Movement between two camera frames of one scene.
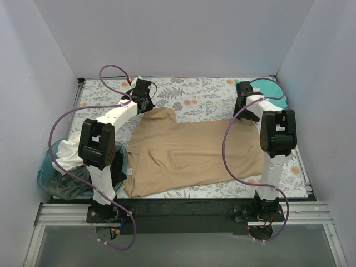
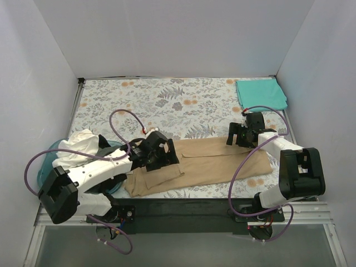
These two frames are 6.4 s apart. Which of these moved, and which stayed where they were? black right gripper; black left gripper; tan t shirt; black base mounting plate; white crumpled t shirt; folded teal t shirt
Moved: black right gripper; black left gripper; tan t shirt
Stayed: folded teal t shirt; white crumpled t shirt; black base mounting plate
